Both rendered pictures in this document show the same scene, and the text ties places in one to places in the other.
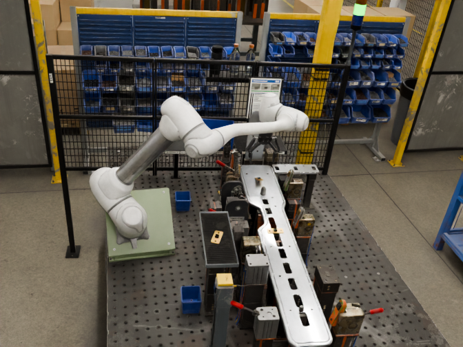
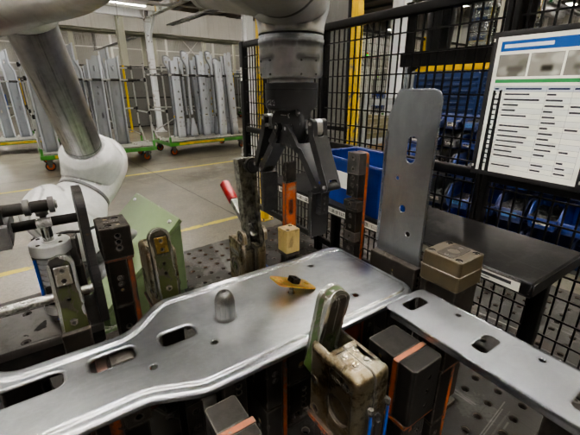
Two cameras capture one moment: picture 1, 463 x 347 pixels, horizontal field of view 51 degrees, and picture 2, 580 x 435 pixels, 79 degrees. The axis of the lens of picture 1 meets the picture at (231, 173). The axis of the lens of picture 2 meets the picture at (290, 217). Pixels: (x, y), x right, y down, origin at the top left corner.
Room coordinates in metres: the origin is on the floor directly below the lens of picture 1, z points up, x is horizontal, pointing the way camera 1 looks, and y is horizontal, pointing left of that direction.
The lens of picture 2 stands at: (2.21, -0.66, 1.34)
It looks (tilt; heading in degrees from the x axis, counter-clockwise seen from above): 20 degrees down; 66
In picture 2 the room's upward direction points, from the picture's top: straight up
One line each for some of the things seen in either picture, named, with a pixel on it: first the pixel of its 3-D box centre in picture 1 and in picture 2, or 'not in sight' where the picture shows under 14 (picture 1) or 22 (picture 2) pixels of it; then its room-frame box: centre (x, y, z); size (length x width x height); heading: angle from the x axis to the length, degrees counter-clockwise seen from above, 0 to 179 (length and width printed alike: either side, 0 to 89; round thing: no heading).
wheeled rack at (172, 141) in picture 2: not in sight; (198, 110); (3.63, 7.79, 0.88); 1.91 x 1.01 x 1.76; 17
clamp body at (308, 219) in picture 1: (301, 242); not in sight; (2.06, -0.41, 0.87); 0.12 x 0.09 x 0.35; 101
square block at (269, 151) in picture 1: (269, 174); (439, 331); (2.72, -0.25, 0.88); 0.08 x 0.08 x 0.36; 11
